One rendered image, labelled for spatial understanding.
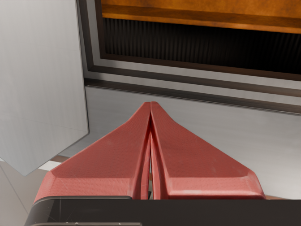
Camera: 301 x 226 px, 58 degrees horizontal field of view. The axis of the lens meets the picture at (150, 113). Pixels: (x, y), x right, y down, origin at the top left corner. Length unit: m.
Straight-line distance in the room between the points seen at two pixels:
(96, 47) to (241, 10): 0.19
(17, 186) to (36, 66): 1.97
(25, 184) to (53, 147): 1.83
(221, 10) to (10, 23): 0.24
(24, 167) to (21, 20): 0.18
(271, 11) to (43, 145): 0.30
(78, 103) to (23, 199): 2.07
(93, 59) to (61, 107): 0.05
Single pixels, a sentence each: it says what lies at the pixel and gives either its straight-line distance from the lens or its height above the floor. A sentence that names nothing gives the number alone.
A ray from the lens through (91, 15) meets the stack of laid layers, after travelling 0.24.
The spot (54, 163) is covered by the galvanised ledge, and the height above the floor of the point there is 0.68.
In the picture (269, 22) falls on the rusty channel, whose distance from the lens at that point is 0.34.
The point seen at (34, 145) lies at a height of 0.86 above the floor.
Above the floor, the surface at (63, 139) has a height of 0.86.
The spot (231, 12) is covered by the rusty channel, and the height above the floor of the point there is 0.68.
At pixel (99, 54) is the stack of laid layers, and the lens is 0.25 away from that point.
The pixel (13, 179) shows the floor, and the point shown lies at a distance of 2.16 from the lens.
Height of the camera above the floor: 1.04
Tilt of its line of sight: 54 degrees down
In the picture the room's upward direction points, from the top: 156 degrees counter-clockwise
